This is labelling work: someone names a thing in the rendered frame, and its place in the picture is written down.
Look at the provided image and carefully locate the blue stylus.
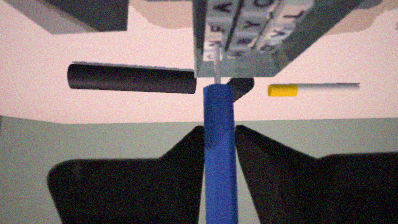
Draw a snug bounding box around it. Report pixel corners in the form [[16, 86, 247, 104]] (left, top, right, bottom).
[[203, 59, 238, 224]]

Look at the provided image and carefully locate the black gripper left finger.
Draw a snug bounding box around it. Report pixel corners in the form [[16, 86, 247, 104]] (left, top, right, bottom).
[[47, 126, 204, 224]]

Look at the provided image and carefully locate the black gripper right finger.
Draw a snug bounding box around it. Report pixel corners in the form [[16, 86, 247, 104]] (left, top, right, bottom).
[[235, 125, 398, 224]]

